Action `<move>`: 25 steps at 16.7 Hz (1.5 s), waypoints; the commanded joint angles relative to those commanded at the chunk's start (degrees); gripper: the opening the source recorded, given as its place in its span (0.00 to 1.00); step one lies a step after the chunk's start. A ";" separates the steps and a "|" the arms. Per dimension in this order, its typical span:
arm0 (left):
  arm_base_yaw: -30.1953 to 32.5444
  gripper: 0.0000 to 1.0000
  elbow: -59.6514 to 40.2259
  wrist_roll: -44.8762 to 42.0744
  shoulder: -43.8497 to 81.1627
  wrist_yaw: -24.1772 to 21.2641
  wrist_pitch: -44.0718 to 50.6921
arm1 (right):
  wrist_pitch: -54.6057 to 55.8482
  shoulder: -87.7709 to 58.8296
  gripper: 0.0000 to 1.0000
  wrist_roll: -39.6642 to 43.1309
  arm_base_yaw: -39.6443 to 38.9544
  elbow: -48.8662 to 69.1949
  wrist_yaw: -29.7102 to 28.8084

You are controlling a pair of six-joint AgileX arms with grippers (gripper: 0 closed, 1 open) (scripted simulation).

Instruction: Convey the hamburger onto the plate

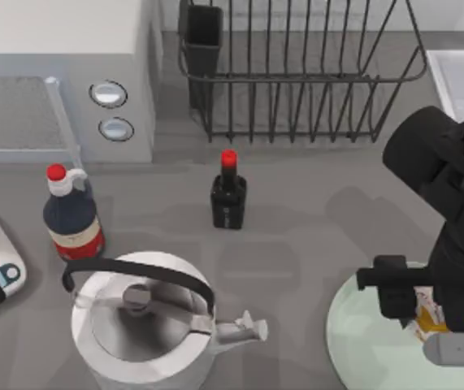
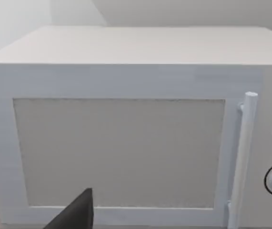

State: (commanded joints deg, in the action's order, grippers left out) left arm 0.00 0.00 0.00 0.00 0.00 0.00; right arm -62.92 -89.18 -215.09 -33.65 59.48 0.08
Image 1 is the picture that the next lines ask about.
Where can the pale microwave oven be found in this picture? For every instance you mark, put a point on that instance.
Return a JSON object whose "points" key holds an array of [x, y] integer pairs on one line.
{"points": [[114, 40]]}

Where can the white sink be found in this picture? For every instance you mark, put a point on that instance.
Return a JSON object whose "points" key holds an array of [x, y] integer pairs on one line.
{"points": [[459, 81]]}

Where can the pale grey rounded box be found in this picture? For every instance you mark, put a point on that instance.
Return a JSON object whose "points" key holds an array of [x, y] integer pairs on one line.
{"points": [[459, 349]]}

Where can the round silver microwave knob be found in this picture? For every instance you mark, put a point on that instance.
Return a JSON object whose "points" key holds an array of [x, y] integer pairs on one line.
{"points": [[108, 94], [115, 128]]}

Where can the dark grey utensil holder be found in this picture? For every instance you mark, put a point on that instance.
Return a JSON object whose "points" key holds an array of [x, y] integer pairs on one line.
{"points": [[202, 36]]}

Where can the pale green round plate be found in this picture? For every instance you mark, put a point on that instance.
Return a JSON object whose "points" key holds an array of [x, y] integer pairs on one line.
{"points": [[361, 345]]}

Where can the white kitchen scale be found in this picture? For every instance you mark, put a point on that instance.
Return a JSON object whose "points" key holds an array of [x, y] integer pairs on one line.
{"points": [[4, 248]]}

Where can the microwave door with mesh window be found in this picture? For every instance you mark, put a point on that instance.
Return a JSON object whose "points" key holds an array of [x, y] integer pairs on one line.
{"points": [[8, 113]]}

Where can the small black bottle red cap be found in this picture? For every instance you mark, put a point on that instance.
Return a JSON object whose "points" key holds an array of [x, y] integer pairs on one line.
{"points": [[228, 203]]}

